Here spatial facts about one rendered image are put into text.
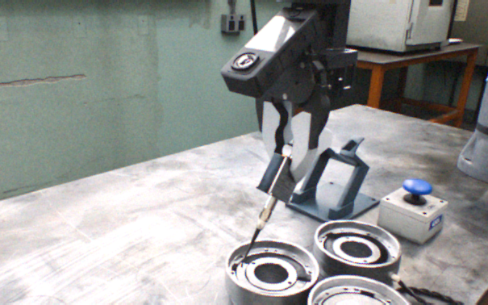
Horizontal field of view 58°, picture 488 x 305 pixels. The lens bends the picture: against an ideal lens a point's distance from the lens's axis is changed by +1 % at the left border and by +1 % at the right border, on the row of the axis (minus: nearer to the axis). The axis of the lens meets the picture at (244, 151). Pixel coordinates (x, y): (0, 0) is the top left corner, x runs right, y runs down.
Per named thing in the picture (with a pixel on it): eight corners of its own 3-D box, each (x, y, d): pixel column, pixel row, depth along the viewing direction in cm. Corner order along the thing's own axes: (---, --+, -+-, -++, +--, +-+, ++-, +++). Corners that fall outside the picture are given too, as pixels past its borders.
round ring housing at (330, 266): (294, 264, 56) (297, 236, 55) (344, 237, 62) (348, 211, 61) (364, 309, 49) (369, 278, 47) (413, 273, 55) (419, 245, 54)
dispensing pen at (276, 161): (223, 255, 49) (285, 124, 51) (243, 261, 53) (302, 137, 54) (235, 264, 48) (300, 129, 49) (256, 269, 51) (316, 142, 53)
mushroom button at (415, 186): (419, 222, 63) (425, 190, 61) (393, 211, 65) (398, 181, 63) (431, 213, 65) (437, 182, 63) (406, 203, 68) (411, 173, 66)
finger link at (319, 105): (329, 149, 47) (331, 67, 44) (321, 152, 46) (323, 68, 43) (295, 142, 50) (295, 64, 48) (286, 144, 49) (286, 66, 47)
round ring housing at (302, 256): (214, 318, 46) (214, 286, 45) (234, 261, 56) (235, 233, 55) (314, 335, 45) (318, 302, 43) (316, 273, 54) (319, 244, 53)
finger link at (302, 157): (339, 177, 52) (342, 102, 50) (310, 191, 48) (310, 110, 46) (319, 172, 55) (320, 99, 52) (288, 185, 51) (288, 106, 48)
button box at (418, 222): (422, 245, 61) (428, 215, 60) (376, 225, 66) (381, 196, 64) (446, 226, 67) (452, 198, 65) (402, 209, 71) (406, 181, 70)
